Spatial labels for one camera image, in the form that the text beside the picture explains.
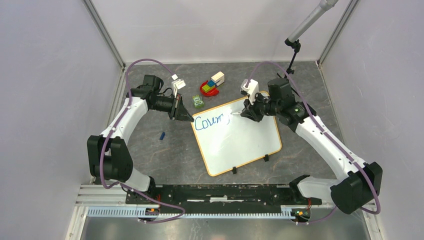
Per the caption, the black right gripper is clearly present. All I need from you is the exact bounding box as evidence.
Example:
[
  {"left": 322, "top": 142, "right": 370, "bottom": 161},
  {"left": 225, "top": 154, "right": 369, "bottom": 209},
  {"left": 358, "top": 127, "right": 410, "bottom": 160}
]
[{"left": 240, "top": 90, "right": 281, "bottom": 123}]

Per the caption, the yellow framed whiteboard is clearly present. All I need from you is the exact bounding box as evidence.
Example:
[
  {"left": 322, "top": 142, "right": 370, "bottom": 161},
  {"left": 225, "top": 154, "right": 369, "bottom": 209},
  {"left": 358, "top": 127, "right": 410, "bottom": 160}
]
[{"left": 191, "top": 97, "right": 283, "bottom": 177}]

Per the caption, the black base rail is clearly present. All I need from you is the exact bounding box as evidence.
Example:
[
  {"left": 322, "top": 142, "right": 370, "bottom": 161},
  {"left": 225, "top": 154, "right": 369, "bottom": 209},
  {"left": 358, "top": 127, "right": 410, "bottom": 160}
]
[{"left": 123, "top": 183, "right": 322, "bottom": 216}]

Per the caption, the green owl toy block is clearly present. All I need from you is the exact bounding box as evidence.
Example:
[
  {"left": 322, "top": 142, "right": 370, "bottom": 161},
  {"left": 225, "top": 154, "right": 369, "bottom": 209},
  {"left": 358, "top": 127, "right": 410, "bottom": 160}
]
[{"left": 192, "top": 95, "right": 205, "bottom": 109}]

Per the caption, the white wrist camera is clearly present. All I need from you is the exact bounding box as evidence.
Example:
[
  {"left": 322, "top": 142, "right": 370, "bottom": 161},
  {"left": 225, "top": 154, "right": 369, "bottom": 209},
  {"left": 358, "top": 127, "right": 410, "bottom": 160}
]
[
  {"left": 171, "top": 74, "right": 186, "bottom": 98},
  {"left": 240, "top": 79, "right": 259, "bottom": 105}
]

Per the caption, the black microphone tripod stand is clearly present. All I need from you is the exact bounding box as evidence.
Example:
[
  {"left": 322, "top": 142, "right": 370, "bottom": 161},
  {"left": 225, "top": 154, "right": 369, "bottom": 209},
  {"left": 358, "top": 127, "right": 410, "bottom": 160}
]
[{"left": 284, "top": 39, "right": 302, "bottom": 80}]

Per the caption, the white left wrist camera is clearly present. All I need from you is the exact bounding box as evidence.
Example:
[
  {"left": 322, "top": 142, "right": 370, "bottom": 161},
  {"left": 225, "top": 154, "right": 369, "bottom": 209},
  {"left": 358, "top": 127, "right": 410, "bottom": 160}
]
[{"left": 171, "top": 74, "right": 186, "bottom": 98}]

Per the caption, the lime green toy brick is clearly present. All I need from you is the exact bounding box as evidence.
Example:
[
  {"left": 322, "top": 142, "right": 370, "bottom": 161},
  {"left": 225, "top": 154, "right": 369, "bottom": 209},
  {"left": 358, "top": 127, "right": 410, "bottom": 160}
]
[{"left": 202, "top": 84, "right": 214, "bottom": 93}]

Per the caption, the blue toy brick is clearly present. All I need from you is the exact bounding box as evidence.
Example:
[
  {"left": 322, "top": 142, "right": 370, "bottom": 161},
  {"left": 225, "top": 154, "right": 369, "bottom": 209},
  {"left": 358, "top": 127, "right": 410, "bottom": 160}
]
[{"left": 207, "top": 80, "right": 216, "bottom": 88}]

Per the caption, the red toy boat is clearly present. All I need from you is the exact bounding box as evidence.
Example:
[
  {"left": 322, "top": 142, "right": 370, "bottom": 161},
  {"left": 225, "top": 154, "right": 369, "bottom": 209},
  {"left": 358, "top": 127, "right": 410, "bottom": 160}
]
[{"left": 199, "top": 81, "right": 220, "bottom": 97}]

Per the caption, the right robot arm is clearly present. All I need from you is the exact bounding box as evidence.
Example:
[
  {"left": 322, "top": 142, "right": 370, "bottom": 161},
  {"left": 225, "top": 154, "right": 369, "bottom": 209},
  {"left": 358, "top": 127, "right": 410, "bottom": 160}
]
[{"left": 239, "top": 77, "right": 383, "bottom": 215}]

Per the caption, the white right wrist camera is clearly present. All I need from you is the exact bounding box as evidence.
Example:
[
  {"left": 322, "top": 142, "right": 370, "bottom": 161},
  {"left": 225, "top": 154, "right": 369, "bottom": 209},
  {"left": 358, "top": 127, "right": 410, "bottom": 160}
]
[{"left": 240, "top": 79, "right": 259, "bottom": 105}]

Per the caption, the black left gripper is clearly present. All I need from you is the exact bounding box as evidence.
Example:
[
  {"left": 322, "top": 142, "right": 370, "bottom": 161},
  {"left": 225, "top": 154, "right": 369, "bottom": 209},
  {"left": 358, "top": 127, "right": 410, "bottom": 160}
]
[{"left": 150, "top": 93, "right": 194, "bottom": 123}]

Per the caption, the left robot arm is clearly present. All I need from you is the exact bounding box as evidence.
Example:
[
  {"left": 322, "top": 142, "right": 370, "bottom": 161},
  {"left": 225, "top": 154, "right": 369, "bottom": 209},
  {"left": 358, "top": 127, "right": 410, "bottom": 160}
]
[{"left": 87, "top": 74, "right": 194, "bottom": 204}]

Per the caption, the white toy brick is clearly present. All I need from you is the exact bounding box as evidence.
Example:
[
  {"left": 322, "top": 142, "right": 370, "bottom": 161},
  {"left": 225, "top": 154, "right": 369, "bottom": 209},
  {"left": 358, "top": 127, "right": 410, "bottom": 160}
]
[{"left": 211, "top": 71, "right": 225, "bottom": 86}]

